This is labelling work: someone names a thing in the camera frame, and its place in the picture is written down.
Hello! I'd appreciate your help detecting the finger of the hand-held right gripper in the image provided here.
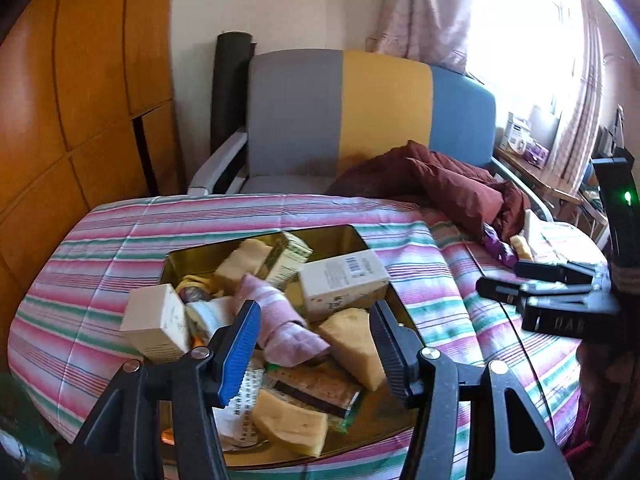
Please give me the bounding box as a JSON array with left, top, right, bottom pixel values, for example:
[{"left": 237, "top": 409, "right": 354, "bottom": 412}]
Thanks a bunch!
[
  {"left": 514, "top": 258, "right": 608, "bottom": 286},
  {"left": 476, "top": 276, "right": 613, "bottom": 337}
]

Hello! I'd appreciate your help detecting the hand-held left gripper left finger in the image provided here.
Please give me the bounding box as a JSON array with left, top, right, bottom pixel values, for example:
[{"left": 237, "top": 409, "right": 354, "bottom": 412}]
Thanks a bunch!
[{"left": 60, "top": 300, "right": 263, "bottom": 480}]

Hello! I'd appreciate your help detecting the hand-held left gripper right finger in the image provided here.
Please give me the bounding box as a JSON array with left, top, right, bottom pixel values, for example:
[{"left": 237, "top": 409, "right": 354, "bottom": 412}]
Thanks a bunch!
[{"left": 369, "top": 300, "right": 573, "bottom": 480}]

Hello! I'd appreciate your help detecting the orange silver snack packet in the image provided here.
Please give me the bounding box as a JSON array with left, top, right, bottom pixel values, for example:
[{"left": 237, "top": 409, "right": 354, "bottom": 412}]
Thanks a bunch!
[{"left": 220, "top": 360, "right": 267, "bottom": 450}]

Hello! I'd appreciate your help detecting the pink striped towel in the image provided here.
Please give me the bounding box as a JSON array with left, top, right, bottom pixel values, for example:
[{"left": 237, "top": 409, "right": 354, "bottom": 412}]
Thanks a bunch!
[{"left": 235, "top": 274, "right": 331, "bottom": 367}]

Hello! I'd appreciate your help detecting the gold tin tray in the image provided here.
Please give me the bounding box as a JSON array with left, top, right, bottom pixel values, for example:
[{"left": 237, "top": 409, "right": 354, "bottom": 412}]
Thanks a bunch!
[{"left": 157, "top": 225, "right": 431, "bottom": 466}]

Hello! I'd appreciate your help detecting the striped cloth covered desktop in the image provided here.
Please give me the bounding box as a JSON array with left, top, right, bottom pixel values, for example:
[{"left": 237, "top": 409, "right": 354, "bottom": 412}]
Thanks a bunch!
[{"left": 7, "top": 192, "right": 608, "bottom": 480}]

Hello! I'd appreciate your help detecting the small yellow sponge block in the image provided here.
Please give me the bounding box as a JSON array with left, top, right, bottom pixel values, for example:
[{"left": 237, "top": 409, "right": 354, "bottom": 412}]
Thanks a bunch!
[{"left": 510, "top": 235, "right": 534, "bottom": 261}]

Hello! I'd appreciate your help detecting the white sponge block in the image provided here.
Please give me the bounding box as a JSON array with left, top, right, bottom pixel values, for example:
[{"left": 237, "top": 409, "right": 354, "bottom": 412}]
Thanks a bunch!
[{"left": 522, "top": 210, "right": 557, "bottom": 262}]

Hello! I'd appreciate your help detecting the wedge yellow sponge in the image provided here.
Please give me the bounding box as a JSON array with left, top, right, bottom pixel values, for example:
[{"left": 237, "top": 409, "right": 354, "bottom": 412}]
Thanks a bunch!
[{"left": 318, "top": 307, "right": 388, "bottom": 391}]

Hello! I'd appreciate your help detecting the white round tub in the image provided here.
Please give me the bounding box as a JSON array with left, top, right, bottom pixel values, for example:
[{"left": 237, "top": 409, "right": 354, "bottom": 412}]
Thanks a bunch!
[{"left": 185, "top": 296, "right": 241, "bottom": 341}]

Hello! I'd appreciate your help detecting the purple plastic wrapper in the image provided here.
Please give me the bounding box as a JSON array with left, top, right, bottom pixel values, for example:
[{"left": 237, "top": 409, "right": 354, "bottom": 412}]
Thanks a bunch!
[{"left": 482, "top": 225, "right": 518, "bottom": 266}]

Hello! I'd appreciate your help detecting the yellow crumpled wrapper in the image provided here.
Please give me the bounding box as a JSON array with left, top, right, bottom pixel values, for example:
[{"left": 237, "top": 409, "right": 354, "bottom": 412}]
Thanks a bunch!
[{"left": 175, "top": 272, "right": 221, "bottom": 306}]

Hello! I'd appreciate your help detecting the yellow green rice cracker packet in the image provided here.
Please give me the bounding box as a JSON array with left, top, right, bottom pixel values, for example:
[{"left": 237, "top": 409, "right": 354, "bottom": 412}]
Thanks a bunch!
[{"left": 264, "top": 362, "right": 364, "bottom": 434}]

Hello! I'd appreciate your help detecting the wooden side table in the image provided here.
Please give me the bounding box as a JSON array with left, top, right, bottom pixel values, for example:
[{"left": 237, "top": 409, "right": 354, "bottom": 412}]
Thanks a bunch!
[{"left": 495, "top": 147, "right": 608, "bottom": 241}]

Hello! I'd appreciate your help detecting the large yellow sponge block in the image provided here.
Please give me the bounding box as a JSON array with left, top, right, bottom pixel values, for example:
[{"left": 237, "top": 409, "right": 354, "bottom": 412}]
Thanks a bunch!
[{"left": 250, "top": 389, "right": 329, "bottom": 457}]

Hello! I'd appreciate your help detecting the beige carton box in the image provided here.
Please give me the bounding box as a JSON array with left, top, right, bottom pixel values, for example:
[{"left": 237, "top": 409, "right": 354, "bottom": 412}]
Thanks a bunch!
[{"left": 120, "top": 284, "right": 192, "bottom": 363}]

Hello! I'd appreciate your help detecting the green white carton box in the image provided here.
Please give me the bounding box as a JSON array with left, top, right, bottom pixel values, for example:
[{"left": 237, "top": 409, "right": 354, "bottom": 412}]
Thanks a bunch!
[{"left": 257, "top": 232, "right": 313, "bottom": 291}]

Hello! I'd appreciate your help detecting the pink patterned curtain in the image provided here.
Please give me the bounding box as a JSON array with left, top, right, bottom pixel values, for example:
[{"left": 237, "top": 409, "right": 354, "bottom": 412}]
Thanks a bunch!
[
  {"left": 365, "top": 0, "right": 476, "bottom": 73},
  {"left": 547, "top": 10, "right": 608, "bottom": 186}
]

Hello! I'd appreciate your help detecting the maroon jacket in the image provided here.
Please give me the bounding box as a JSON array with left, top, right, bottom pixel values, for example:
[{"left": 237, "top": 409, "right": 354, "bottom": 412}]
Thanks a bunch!
[{"left": 325, "top": 140, "right": 531, "bottom": 241}]

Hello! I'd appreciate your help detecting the white container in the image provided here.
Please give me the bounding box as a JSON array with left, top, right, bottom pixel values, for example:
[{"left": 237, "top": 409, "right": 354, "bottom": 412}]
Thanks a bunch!
[{"left": 502, "top": 115, "right": 531, "bottom": 153}]

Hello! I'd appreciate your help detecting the grey yellow blue armchair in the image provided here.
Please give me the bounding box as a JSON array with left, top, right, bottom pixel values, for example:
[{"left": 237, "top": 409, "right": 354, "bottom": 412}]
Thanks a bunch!
[{"left": 187, "top": 49, "right": 556, "bottom": 221}]

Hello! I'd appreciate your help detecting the black rolled mat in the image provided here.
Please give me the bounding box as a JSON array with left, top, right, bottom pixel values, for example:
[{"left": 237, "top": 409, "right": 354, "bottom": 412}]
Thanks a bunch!
[{"left": 210, "top": 32, "right": 257, "bottom": 153}]

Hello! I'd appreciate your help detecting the wooden wardrobe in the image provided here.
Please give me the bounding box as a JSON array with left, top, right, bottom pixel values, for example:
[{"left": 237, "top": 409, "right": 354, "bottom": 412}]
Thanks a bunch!
[{"left": 0, "top": 0, "right": 187, "bottom": 311}]

